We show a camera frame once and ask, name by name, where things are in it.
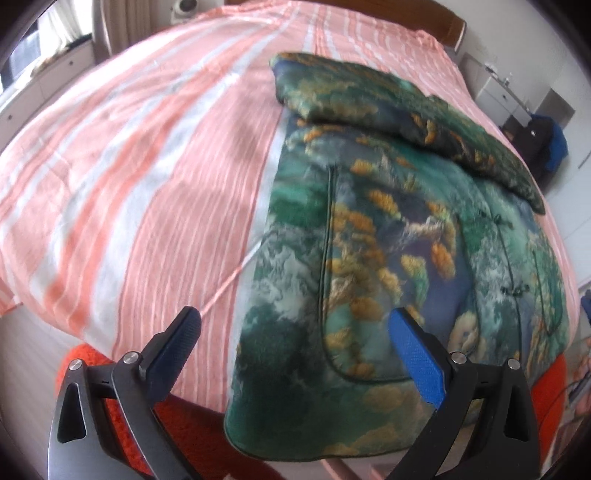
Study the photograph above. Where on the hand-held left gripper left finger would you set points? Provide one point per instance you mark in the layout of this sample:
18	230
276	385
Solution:
173	341

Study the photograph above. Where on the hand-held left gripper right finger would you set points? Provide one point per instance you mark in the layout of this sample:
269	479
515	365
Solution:
418	360

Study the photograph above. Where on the green landscape print padded jacket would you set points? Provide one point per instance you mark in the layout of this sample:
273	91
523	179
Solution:
392	240

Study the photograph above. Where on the pink striped bedspread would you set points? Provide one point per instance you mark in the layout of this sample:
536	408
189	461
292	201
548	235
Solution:
115	184

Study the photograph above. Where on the chair with blue clothing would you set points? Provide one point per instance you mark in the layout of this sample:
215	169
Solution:
535	147

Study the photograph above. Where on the blue garment on chair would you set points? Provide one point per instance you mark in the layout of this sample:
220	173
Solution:
559	145

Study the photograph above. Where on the white bedside desk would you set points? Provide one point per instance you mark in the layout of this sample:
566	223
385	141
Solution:
501	94

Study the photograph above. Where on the white window seat cabinet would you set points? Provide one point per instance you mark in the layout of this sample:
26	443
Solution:
51	78

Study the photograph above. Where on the window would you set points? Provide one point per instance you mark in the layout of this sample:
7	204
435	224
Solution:
32	50

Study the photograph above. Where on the beige curtain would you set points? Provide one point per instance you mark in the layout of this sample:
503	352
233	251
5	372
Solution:
111	23

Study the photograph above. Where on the white desk fan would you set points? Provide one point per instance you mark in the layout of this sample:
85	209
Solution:
185	10

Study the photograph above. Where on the wooden bed headboard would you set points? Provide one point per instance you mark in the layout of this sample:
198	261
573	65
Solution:
455	25

